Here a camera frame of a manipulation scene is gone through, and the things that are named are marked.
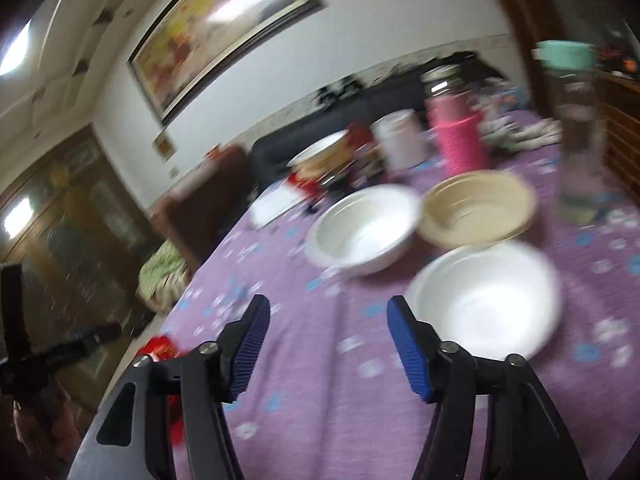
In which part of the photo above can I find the purple patterned tablecloth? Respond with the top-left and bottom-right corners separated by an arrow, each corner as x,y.
158,109 -> 640,480

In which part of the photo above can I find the glass jar with metal lid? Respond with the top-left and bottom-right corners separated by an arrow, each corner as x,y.
421,65 -> 465,98

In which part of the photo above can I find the white canister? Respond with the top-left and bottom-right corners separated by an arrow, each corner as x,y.
371,109 -> 429,171

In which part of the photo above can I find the beige bowl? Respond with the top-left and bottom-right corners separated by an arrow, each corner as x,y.
417,170 -> 538,249

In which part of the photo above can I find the pink ribbed cup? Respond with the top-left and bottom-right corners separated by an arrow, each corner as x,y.
426,94 -> 491,175

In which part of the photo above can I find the green patterned cushion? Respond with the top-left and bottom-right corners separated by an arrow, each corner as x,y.
137,240 -> 193,313

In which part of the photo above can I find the black sofa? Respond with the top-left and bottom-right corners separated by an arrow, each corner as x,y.
250,67 -> 431,193

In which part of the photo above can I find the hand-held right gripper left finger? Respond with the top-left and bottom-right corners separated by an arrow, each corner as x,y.
67,294 -> 271,480

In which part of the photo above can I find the ceiling light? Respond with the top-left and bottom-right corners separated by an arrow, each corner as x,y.
0,16 -> 38,77

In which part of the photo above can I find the white bowl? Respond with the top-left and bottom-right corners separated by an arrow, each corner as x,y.
406,241 -> 565,364
305,184 -> 424,278

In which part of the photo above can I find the framed painting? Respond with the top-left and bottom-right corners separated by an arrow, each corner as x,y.
126,0 -> 326,126

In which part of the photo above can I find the black tripod stand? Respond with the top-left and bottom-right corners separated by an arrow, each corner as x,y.
0,261 -> 122,401

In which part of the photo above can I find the white paper sheet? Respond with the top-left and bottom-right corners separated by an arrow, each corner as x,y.
250,182 -> 307,229

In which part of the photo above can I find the brown chair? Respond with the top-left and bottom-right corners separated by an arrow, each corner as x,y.
151,145 -> 258,276

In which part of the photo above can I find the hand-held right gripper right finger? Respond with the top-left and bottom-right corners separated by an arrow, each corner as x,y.
386,295 -> 588,480

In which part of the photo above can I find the clear bottle with teal cap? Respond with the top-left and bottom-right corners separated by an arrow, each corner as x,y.
533,40 -> 608,226

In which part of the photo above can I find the white plate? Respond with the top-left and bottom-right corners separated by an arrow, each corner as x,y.
287,130 -> 351,167

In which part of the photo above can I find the red packet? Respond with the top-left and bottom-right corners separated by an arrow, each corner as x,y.
136,335 -> 187,446

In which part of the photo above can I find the wooden cabinet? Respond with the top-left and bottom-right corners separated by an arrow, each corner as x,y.
0,122 -> 161,411

